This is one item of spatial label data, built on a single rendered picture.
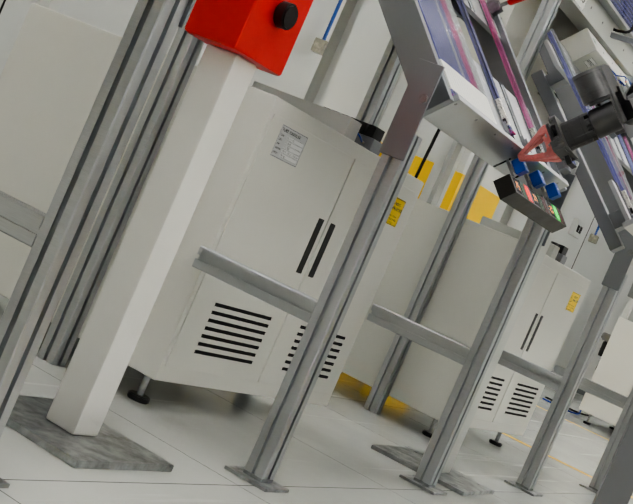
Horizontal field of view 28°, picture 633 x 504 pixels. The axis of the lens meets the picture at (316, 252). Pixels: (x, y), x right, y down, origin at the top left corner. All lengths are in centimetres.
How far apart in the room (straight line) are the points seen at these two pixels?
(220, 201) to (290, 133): 19
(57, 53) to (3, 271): 45
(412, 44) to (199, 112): 48
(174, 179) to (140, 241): 10
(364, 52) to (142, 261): 395
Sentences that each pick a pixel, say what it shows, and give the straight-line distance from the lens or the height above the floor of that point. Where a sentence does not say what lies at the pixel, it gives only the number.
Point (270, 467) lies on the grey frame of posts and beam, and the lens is 213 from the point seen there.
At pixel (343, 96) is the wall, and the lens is 569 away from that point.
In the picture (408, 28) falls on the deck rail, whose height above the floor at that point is 81.
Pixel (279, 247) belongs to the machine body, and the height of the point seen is 37.
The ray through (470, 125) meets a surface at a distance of 226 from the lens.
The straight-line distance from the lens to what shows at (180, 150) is 186.
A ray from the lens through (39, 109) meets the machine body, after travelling 259.
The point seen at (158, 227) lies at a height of 34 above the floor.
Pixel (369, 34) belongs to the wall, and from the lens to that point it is 572.
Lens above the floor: 45
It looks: 1 degrees down
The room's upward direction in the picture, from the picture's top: 24 degrees clockwise
